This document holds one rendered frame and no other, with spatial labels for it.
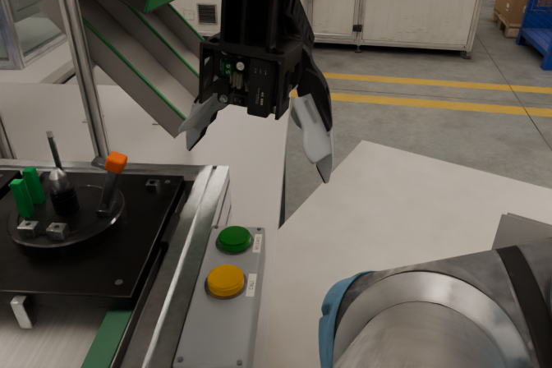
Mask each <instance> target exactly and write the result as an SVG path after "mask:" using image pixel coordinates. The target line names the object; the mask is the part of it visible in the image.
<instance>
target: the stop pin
mask: <svg viewBox="0 0 552 368"><path fill-rule="evenodd" d="M10 304H11V308H12V309H13V311H14V314H15V316H16V319H17V321H18V324H19V325H20V327H21V328H22V329H32V328H33V327H34V325H35V323H36V322H37V319H36V316H35V313H34V311H33V308H32V305H31V304H30V300H29V298H28V296H22V295H15V296H14V298H13V299H12V301H11V303H10Z"/></svg>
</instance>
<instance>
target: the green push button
mask: <svg viewBox="0 0 552 368"><path fill-rule="evenodd" d="M218 243H219V246H220V247H221V248H222V249H223V250H225V251H229V252H238V251H243V250H245V249H246V248H247V247H248V246H249V245H250V244H251V234H250V232H249V231H248V230H247V229H246V228H243V227H240V226H231V227H227V228H225V229H224V230H222V231H221V232H220V234H219V235H218Z"/></svg>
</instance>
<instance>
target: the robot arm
mask: <svg viewBox="0 0 552 368"><path fill-rule="evenodd" d="M314 40H315V36H314V33H313V31H312V29H311V25H310V23H309V21H308V19H307V16H306V13H305V11H304V8H303V6H302V4H301V0H222V2H221V25H220V32H219V33H217V34H215V35H213V36H211V37H209V38H207V39H205V40H203V41H201V42H200V74H199V94H198V96H197V97H196V99H195V100H194V103H193V104H192V107H191V113H190V116H189V117H188V118H187V119H186V120H185V121H184V122H183V123H182V124H181V125H180V127H179V129H178V132H179V133H182V132H184V131H186V149H187V150H189V151H191V150H192V149H193V148H194V146H195V145H196V144H197V143H198V142H199V141H200V140H201V139H202V137H203V136H204V135H205V134H206V130H207V128H208V126H209V125H210V124H211V123H212V122H213V121H214V120H215V119H216V117H217V114H218V111H219V110H222V109H224V108H226V107H227V106H228V105H229V104H232V105H237V106H240V107H244V108H246V107H247V114H249V115H252V116H257V117H263V118H267V117H268V116H269V115H270V114H271V113H272V114H275V119H274V120H278V119H279V118H280V117H281V116H282V115H284V113H285V112H286V111H287V110H288V108H289V101H290V97H289V93H290V92H291V90H293V89H294V88H295V87H296V86H297V85H298V87H297V94H298V97H296V98H294V99H293V101H292V104H293V107H292V110H291V116H292V119H293V121H294V122H295V123H296V125H298V126H299V127H300V128H301V129H302V144H303V149H304V151H305V153H306V157H307V158H308V160H309V161H310V162H311V163H312V164H314V163H316V167H317V170H318V171H319V174H320V176H321V178H322V180H323V182H324V183H329V179H330V176H331V172H332V169H333V164H334V135H333V117H332V106H331V96H330V91H329V86H328V83H327V81H326V79H325V78H324V75H323V73H322V72H321V71H320V69H319V68H318V67H317V66H316V65H315V62H314V60H313V57H312V54H311V53H312V49H313V44H314ZM208 57H209V60H208V61H207V63H206V64H205V59H206V58H208ZM321 311H322V314H323V316H322V317H321V318H320V320H319V332H318V339H319V354H320V366H321V368H552V237H548V238H546V239H544V240H540V241H532V242H528V243H523V244H519V245H514V246H508V247H504V248H499V249H493V250H488V251H481V252H476V253H471V254H467V255H459V256H454V257H450V258H446V259H441V260H433V261H429V262H424V263H420V264H412V265H407V266H403V267H398V268H394V269H386V270H381V271H375V270H369V271H363V272H360V273H358V274H355V275H353V276H352V277H350V278H345V279H342V280H340V281H338V282H336V283H335V284H334V285H333V286H332V287H331V288H330V289H329V291H328V292H327V294H326V296H325V298H324V301H323V304H322V307H321Z"/></svg>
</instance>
